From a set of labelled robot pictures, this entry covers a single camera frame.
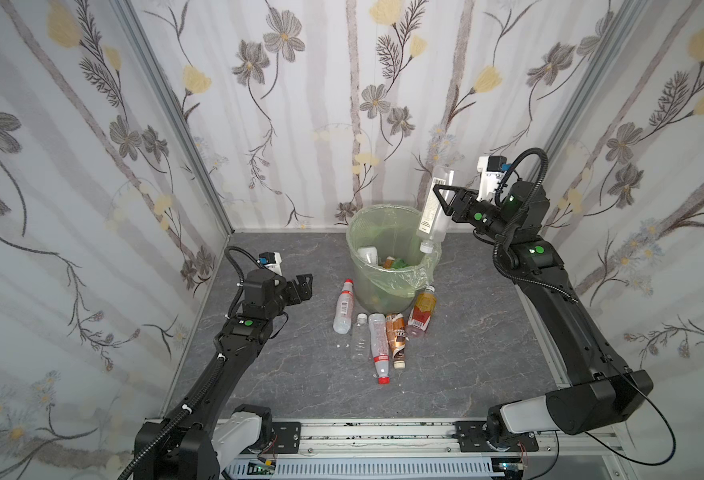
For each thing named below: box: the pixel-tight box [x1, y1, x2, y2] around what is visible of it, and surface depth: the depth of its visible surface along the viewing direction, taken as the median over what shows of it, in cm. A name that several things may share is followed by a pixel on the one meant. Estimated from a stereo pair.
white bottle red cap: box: [333, 279, 354, 334], surface depth 94 cm
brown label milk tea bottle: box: [385, 313, 409, 369], surface depth 89 cm
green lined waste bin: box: [346, 203, 442, 314], surface depth 91 cm
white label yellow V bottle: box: [357, 246, 378, 266], surface depth 95 cm
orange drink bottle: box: [406, 285, 437, 338], surface depth 93 cm
